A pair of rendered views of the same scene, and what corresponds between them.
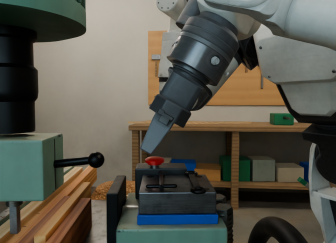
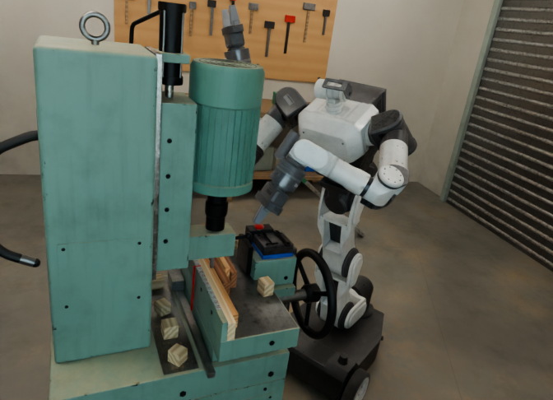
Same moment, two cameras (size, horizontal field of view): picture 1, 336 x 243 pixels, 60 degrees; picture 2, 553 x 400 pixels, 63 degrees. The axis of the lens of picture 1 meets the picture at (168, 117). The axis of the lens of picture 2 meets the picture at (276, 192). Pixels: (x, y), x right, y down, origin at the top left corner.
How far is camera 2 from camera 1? 1.00 m
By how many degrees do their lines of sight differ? 30
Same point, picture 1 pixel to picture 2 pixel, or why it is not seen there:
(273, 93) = (278, 64)
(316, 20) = (340, 179)
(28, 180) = (229, 248)
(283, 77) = not seen: hidden behind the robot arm
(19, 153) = (226, 239)
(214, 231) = (292, 259)
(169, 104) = (276, 207)
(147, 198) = (267, 248)
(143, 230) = (266, 262)
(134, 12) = not seen: outside the picture
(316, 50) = (336, 148)
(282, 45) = (318, 137)
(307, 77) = not seen: hidden behind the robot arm
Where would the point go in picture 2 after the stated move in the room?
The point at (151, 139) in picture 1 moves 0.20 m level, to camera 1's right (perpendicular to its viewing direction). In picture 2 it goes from (259, 217) to (318, 214)
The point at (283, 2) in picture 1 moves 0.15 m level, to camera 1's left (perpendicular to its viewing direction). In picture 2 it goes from (329, 169) to (281, 169)
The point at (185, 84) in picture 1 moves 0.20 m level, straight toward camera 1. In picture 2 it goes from (282, 196) to (308, 227)
